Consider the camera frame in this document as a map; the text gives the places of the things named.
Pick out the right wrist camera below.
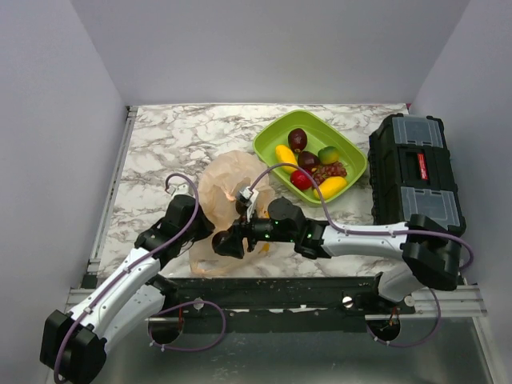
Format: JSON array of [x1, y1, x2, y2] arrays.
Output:
[[235, 186, 258, 222]]

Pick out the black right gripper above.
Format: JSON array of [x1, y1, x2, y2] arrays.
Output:
[[216, 205, 296, 258]]

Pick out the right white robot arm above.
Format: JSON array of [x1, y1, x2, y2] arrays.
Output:
[[226, 198, 461, 314]]

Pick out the red fake grapes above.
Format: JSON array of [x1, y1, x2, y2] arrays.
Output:
[[313, 162, 347, 186]]

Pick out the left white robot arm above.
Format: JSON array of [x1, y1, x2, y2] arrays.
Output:
[[40, 194, 214, 383]]

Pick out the black plastic toolbox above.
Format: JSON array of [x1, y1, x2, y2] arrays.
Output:
[[368, 114, 466, 237]]

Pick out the green orange fake fruit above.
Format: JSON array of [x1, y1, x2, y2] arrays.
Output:
[[318, 146, 340, 165]]

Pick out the translucent orange plastic bag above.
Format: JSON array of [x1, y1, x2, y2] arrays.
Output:
[[189, 150, 270, 277]]

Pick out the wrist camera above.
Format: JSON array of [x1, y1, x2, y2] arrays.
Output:
[[166, 182, 190, 198], [235, 186, 258, 222]]

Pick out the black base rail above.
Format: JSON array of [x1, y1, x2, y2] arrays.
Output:
[[157, 277, 413, 334]]

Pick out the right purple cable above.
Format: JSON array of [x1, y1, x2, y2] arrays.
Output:
[[250, 162, 475, 348]]

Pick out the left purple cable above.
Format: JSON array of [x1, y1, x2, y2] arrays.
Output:
[[54, 173, 228, 383]]

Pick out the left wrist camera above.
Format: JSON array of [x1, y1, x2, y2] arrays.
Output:
[[166, 182, 190, 198]]

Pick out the yellow fake fruit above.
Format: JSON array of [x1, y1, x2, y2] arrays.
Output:
[[275, 145, 297, 174]]

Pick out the dark red fake fruit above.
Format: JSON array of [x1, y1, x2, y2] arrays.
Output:
[[287, 128, 308, 153], [297, 150, 320, 173]]

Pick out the dark brown fake fruit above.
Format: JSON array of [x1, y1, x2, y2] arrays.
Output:
[[211, 230, 244, 259]]

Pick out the yellow fake mango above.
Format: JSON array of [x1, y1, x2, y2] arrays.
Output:
[[313, 176, 348, 200]]

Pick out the purple cable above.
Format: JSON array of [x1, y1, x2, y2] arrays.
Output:
[[54, 173, 228, 383], [250, 162, 475, 348]]

